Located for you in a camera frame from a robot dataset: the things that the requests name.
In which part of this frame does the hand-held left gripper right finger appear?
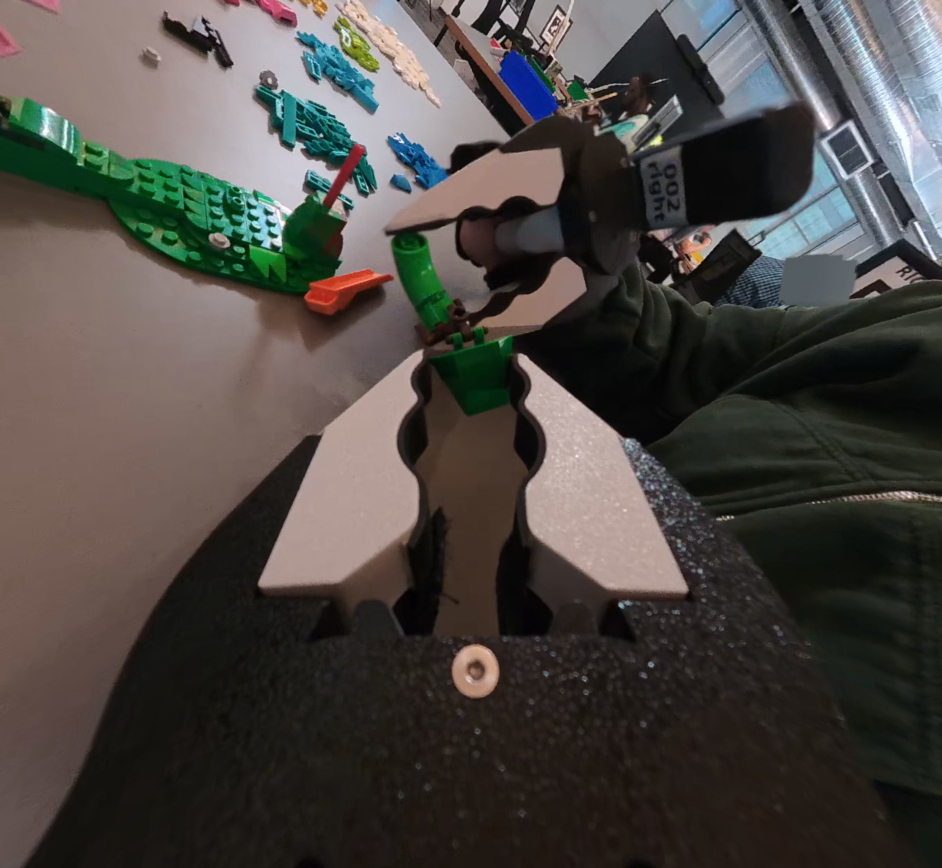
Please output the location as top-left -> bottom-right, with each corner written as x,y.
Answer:
511,351 -> 690,611

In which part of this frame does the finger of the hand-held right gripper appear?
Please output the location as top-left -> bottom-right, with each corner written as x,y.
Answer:
383,143 -> 569,236
470,256 -> 591,332

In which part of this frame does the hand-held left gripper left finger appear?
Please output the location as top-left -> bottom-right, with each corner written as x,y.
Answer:
258,349 -> 437,611

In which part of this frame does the small brown lego piece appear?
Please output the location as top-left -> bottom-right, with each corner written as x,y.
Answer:
421,297 -> 473,341

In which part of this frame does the green sloped lego piece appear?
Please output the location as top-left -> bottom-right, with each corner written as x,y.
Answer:
429,333 -> 516,417

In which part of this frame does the green curved lego stem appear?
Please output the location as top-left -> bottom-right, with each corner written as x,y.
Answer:
390,231 -> 455,330

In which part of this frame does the person's right forearm green sleeve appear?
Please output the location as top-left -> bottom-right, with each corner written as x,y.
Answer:
515,264 -> 942,457

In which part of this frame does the red lego bar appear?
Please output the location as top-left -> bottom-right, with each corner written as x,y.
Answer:
322,142 -> 366,211

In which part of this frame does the pile of white lego pieces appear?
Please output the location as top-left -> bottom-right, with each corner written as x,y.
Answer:
335,0 -> 443,108

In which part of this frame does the pile of dark teal lego pieces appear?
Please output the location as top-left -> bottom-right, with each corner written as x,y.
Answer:
254,82 -> 380,198

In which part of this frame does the orange lego piece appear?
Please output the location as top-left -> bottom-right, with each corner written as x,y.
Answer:
305,267 -> 395,316

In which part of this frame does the pile of light blue lego pieces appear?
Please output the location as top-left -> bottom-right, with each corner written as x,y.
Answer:
294,29 -> 381,115

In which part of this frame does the pile of lime lego pieces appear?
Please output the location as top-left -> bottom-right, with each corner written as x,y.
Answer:
331,14 -> 381,74

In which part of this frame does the black lego piece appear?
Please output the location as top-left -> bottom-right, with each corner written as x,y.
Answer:
199,18 -> 236,70
162,10 -> 214,56

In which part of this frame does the green lego base build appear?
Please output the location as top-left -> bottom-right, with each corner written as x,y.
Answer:
0,95 -> 348,296

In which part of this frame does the person's right hand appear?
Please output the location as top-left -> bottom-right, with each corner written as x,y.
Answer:
455,208 -> 510,270

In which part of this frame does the blue plastic bin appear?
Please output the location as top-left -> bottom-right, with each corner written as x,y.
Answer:
497,50 -> 560,123

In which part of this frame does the black monitor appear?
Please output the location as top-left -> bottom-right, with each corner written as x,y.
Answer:
595,9 -> 727,142

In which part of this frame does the wood edged background table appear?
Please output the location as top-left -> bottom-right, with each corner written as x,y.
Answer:
444,14 -> 542,127

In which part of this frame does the black white marker board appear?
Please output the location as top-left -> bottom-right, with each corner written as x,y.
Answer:
540,3 -> 576,50

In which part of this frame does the person's dark green jacket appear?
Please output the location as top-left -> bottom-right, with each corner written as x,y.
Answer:
648,360 -> 942,799

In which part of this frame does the white wall unit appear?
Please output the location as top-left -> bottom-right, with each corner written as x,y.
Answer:
819,120 -> 877,179

